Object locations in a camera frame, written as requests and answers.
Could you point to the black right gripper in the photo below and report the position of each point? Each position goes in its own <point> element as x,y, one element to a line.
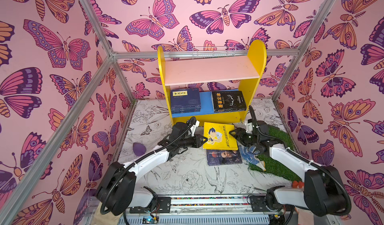
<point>243,135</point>

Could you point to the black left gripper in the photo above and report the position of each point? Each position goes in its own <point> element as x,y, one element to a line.
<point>195,139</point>

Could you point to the black book yellow title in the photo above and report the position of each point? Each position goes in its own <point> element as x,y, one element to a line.
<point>228,101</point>

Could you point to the blue book yellow label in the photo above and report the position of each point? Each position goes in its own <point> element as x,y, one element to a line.
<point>185,109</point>

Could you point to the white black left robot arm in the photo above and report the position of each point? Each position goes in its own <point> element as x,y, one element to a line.
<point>118,189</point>

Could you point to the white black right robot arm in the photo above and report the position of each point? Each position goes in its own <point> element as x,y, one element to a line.
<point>323,192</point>

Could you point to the purple egg-shaped sponge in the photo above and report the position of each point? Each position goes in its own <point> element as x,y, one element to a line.
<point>139,149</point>

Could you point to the orange white work glove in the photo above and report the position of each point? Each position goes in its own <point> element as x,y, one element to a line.
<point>298,184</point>

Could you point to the yellow bookshelf pink blue shelves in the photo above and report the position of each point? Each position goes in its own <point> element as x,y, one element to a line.
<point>248,70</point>

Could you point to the beige work glove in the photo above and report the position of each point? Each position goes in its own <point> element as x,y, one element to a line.
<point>108,219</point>

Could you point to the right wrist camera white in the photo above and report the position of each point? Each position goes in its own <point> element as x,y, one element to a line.
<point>249,127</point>

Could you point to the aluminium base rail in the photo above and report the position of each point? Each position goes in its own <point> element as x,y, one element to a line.
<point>213,210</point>

